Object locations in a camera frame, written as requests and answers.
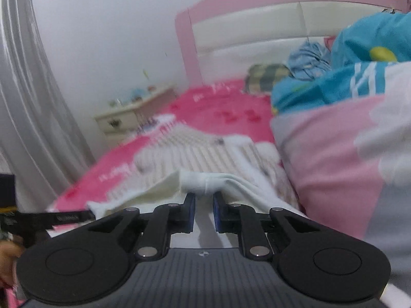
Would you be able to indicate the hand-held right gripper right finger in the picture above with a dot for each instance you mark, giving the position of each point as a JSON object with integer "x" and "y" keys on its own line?
{"x": 216, "y": 213}

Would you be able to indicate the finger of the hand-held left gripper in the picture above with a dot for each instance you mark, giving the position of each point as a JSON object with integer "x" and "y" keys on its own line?
{"x": 70, "y": 218}

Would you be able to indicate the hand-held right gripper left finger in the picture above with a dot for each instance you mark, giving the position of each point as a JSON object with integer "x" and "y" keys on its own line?
{"x": 192, "y": 213}

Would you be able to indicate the white sweatshirt with bear outline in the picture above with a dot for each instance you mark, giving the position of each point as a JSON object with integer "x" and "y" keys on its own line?
{"x": 224, "y": 183}

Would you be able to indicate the beige checked garment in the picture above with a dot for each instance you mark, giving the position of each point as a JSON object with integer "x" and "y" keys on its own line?
{"x": 199, "y": 147}

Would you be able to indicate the person's left hand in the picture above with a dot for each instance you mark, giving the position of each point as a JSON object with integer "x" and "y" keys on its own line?
{"x": 8, "y": 256}

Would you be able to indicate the grey curtain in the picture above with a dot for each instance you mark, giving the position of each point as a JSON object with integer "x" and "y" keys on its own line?
{"x": 32, "y": 102}

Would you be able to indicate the pink floral bed blanket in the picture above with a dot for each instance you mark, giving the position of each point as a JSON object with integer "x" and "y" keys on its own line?
{"x": 218, "y": 109}

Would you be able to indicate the cream nightstand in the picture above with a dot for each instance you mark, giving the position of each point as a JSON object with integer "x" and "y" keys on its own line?
{"x": 122, "y": 118}

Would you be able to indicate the pink cloud print quilt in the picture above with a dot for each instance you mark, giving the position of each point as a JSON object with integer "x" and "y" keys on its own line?
{"x": 327, "y": 154}

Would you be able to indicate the blue cloth on nightstand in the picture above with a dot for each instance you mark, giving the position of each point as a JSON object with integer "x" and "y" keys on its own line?
{"x": 138, "y": 93}

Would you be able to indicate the plaid pillow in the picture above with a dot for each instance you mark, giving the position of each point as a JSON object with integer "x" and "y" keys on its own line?
{"x": 266, "y": 78}

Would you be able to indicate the light blue crumpled cloth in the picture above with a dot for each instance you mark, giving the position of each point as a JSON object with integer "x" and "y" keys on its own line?
{"x": 308, "y": 59}

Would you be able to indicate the pink and white headboard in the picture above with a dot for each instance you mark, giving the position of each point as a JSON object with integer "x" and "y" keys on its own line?
{"x": 240, "y": 32}

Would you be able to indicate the blue patterned quilt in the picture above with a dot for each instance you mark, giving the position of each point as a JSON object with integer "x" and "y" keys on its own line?
{"x": 353, "y": 38}

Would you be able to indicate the yellow wall sticker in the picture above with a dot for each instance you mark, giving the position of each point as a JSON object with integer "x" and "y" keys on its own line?
{"x": 145, "y": 73}

